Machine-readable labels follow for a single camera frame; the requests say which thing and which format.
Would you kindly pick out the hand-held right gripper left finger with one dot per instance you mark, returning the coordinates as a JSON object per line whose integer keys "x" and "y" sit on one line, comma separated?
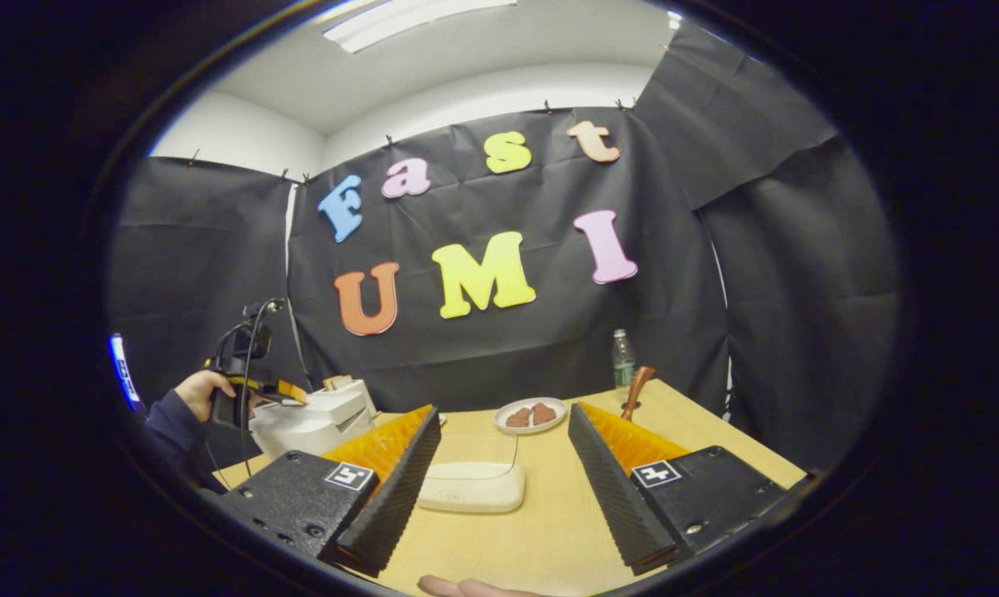
{"x": 391, "y": 506}

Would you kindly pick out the white blue panel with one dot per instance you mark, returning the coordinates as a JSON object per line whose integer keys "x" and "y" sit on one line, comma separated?
{"x": 123, "y": 373}

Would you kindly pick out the white rice cooker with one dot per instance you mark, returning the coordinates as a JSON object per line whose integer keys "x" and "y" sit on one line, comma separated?
{"x": 308, "y": 423}

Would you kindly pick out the brown meat piece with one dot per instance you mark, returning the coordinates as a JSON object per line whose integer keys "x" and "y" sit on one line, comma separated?
{"x": 518, "y": 418}
{"x": 544, "y": 414}

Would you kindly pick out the green label water bottle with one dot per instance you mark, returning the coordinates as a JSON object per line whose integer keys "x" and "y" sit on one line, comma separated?
{"x": 623, "y": 361}

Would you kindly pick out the brown wooden spoon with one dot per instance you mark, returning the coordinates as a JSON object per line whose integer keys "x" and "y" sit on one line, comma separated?
{"x": 638, "y": 385}

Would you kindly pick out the long ceiling light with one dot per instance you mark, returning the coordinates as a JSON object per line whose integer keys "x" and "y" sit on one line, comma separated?
{"x": 416, "y": 21}

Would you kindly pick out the black backdrop cloth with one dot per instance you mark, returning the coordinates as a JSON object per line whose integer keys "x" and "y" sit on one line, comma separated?
{"x": 549, "y": 348}

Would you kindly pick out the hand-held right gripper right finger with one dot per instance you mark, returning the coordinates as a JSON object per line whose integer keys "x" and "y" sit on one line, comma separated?
{"x": 615, "y": 497}

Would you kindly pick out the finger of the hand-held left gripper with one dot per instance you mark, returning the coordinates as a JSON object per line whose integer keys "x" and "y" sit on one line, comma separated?
{"x": 290, "y": 391}

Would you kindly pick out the white round plate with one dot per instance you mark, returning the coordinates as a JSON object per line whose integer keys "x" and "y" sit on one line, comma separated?
{"x": 549, "y": 427}

